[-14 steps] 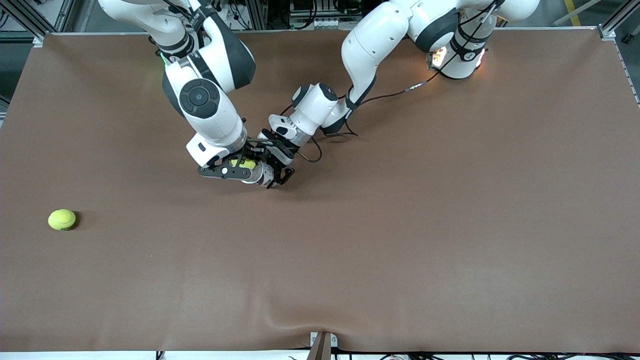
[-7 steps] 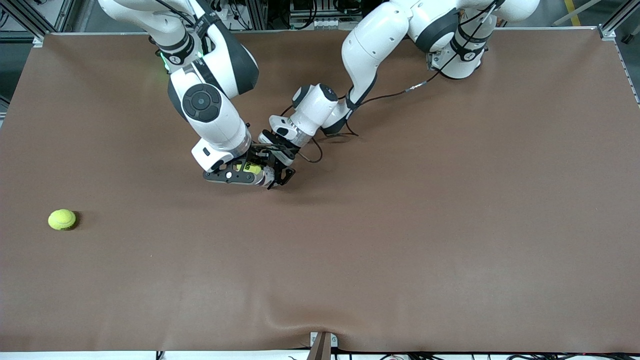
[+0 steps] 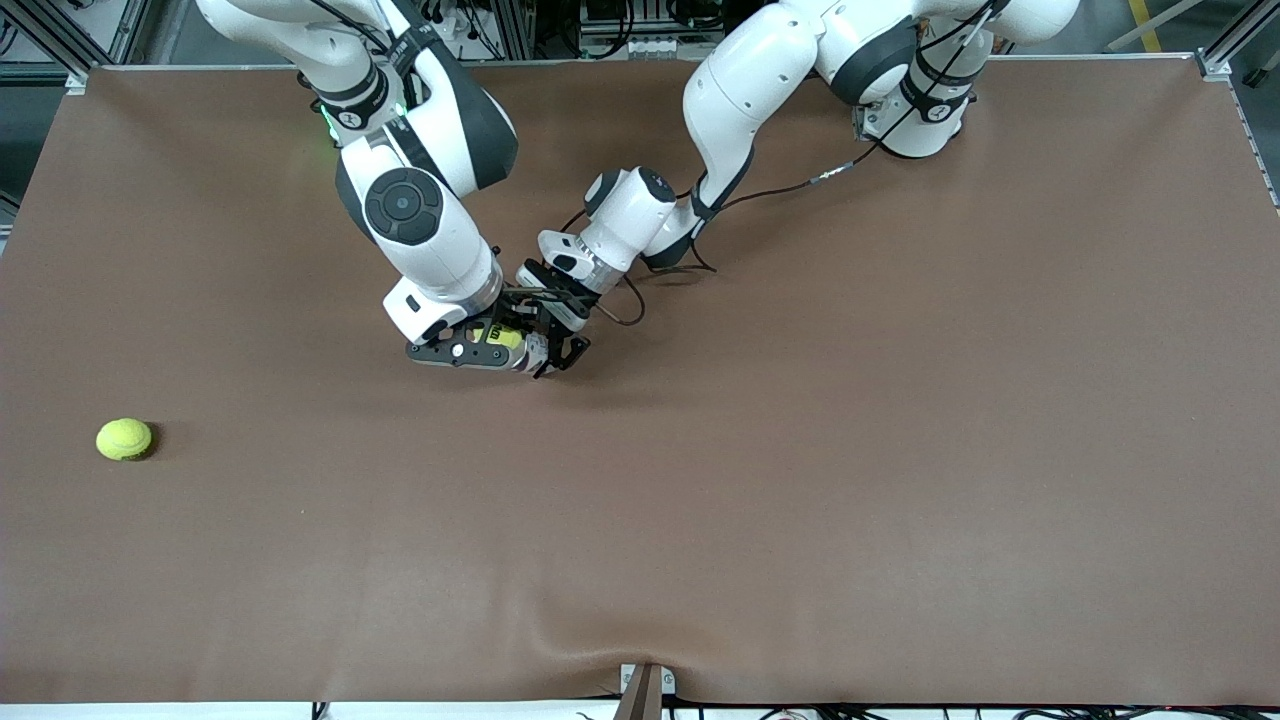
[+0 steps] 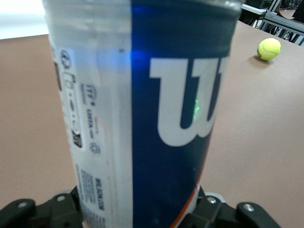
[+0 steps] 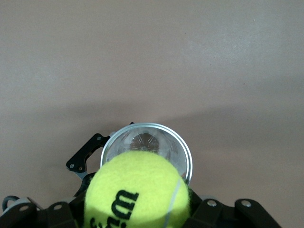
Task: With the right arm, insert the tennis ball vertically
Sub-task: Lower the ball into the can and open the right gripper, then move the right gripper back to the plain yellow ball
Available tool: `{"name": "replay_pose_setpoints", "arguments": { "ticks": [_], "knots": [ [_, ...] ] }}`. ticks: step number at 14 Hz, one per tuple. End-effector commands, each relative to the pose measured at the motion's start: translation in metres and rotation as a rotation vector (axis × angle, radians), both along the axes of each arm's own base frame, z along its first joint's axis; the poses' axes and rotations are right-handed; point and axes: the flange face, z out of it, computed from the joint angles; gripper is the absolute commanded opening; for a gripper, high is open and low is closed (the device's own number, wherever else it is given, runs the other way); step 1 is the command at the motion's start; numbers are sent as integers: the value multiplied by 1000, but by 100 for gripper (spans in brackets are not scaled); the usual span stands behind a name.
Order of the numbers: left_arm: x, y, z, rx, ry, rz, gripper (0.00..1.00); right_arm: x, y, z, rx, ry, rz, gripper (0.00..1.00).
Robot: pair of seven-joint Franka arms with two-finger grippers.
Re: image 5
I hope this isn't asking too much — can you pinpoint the yellow tennis ball black logo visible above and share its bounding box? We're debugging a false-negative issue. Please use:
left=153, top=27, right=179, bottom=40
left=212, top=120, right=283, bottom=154
left=84, top=152, right=192, bottom=228

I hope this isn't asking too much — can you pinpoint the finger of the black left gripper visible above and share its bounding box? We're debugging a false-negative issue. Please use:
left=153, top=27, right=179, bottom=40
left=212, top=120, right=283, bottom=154
left=66, top=133, right=112, bottom=181

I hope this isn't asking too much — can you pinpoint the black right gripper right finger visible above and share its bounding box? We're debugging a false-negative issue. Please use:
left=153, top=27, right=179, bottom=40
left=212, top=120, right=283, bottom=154
left=182, top=184, right=283, bottom=228

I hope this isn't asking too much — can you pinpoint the clear tennis ball can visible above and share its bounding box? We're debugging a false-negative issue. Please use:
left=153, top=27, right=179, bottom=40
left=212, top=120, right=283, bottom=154
left=100, top=122, right=192, bottom=188

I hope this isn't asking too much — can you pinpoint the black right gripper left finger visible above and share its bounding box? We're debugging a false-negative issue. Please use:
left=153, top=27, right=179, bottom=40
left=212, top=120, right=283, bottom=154
left=0, top=173, right=95, bottom=228

